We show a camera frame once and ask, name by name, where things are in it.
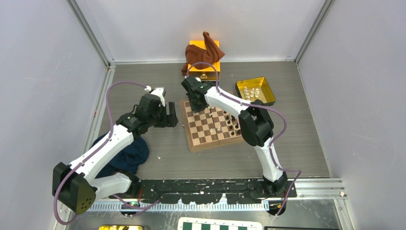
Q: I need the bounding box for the wooden chess board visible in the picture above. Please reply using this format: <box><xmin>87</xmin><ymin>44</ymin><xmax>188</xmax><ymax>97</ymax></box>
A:
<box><xmin>180</xmin><ymin>100</ymin><xmax>243</xmax><ymax>151</ymax></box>

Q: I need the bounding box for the yellow metal tray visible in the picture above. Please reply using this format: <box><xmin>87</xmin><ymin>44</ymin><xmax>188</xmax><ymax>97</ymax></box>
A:
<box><xmin>235</xmin><ymin>77</ymin><xmax>276</xmax><ymax>106</ymax></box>

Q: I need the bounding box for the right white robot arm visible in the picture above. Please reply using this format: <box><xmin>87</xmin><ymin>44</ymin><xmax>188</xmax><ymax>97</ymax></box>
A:
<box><xmin>181</xmin><ymin>77</ymin><xmax>287</xmax><ymax>197</ymax></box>

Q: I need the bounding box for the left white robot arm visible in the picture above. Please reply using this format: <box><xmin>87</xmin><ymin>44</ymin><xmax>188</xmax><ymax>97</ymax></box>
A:
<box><xmin>52</xmin><ymin>87</ymin><xmax>175</xmax><ymax>215</ymax></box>

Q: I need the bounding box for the green white chess mat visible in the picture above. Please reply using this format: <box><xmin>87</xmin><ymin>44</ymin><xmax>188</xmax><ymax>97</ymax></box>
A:
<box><xmin>177</xmin><ymin>217</ymin><xmax>264</xmax><ymax>230</ymax></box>

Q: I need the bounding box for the yellow drawer box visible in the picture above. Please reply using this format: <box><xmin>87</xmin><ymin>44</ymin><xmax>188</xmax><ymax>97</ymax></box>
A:
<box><xmin>189</xmin><ymin>40</ymin><xmax>220</xmax><ymax>81</ymax></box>

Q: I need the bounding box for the brown cloth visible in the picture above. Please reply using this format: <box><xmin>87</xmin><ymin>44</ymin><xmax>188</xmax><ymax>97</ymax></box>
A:
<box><xmin>181</xmin><ymin>32</ymin><xmax>225</xmax><ymax>76</ymax></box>

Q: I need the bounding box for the dark blue cloth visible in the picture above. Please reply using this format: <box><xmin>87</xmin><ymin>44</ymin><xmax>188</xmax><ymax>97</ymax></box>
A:
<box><xmin>96</xmin><ymin>137</ymin><xmax>150</xmax><ymax>178</ymax></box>

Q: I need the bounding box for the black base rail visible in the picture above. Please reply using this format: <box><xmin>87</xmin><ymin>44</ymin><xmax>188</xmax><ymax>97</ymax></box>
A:
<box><xmin>117</xmin><ymin>178</ymin><xmax>297</xmax><ymax>205</ymax></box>

